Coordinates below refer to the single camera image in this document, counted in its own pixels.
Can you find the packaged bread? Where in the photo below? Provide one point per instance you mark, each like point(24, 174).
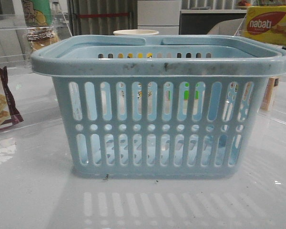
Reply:
point(40, 37)

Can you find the light blue plastic basket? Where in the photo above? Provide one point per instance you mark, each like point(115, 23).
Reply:
point(168, 106)

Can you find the white paper cup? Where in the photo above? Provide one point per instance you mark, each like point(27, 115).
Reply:
point(135, 32)

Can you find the white cabinet background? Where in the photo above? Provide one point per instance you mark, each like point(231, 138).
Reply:
point(159, 15)

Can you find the beige carton box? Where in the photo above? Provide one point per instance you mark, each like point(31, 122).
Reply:
point(270, 92)

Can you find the brown cracker snack bag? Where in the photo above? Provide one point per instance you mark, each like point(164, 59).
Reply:
point(9, 114)

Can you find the green yellow cartoon package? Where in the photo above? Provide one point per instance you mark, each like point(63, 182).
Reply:
point(37, 13)

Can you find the clear acrylic shelf left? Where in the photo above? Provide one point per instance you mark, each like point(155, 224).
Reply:
point(15, 51)

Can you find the clear acrylic stand right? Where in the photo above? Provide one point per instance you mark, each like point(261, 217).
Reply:
point(240, 29)

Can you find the yellow nabati wafer box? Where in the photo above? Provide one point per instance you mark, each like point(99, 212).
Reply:
point(266, 24)

